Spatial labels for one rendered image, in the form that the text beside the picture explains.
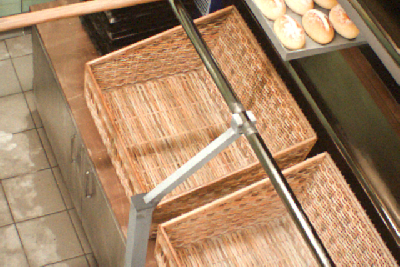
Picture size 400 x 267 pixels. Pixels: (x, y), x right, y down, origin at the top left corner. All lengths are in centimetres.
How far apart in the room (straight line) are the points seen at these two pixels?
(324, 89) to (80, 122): 77
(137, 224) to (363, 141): 60
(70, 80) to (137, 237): 80
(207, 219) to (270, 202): 19
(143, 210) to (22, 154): 135
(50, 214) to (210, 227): 93
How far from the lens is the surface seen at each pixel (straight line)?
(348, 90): 214
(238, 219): 229
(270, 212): 234
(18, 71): 349
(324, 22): 200
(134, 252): 206
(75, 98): 261
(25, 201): 308
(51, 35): 280
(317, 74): 222
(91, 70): 248
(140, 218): 194
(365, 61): 203
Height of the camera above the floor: 252
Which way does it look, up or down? 48 degrees down
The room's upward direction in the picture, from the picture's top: 11 degrees clockwise
